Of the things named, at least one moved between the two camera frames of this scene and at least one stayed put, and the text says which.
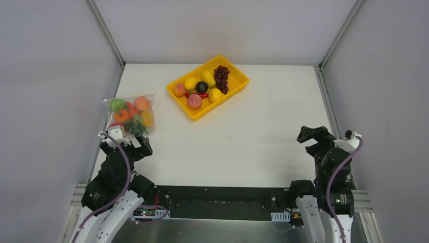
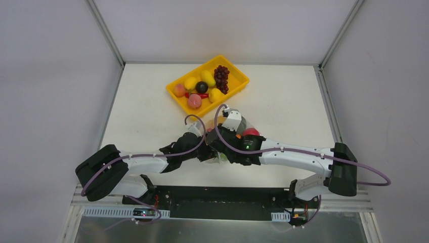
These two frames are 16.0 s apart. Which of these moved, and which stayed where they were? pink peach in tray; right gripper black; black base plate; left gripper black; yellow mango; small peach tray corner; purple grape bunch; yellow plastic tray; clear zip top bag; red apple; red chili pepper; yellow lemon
Moved: right gripper black; clear zip top bag; red apple; left gripper black
Stayed: small peach tray corner; yellow mango; yellow plastic tray; yellow lemon; red chili pepper; black base plate; purple grape bunch; pink peach in tray
